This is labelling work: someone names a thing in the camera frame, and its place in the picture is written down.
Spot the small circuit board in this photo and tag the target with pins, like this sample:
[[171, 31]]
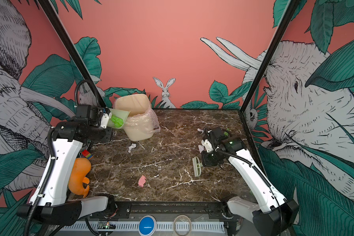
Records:
[[106, 225]]

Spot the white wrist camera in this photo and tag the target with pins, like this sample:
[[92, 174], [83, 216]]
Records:
[[105, 120], [207, 145]]

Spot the large green paper scrap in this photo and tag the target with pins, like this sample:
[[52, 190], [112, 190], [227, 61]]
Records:
[[117, 122]]

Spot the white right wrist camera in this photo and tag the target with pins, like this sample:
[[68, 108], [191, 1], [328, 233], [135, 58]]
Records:
[[207, 145]]

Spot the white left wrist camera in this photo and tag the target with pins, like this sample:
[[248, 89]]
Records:
[[105, 120]]

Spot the pale green hand brush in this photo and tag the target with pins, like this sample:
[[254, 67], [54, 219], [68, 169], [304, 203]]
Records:
[[197, 166]]

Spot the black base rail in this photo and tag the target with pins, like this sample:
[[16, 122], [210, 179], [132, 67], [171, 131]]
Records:
[[214, 210]]

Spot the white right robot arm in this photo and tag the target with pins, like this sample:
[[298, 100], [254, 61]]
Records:
[[273, 213]]

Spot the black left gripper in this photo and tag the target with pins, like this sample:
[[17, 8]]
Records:
[[108, 136]]

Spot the pink paper scrap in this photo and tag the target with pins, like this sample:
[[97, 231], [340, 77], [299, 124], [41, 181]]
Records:
[[142, 180]]

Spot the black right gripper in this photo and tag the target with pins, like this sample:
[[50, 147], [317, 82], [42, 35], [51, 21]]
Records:
[[205, 161]]

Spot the cream trash bin with bag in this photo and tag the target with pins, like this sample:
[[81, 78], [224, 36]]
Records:
[[142, 122]]

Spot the colourful toy brick block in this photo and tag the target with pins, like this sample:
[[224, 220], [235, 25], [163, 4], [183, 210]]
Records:
[[87, 154]]

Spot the black left frame post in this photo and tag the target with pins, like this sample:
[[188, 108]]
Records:
[[52, 16]]

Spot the black right frame post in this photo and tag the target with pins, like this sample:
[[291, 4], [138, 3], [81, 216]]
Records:
[[287, 16]]

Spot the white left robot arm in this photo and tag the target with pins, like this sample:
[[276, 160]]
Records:
[[49, 204]]

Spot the orange duck toy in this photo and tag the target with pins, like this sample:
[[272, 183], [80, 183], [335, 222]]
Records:
[[78, 183]]

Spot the black frame post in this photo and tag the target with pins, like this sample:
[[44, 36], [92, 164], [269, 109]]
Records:
[[52, 16], [287, 16]]

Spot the pale green dustpan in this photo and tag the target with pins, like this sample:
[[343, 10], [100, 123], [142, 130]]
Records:
[[120, 114]]

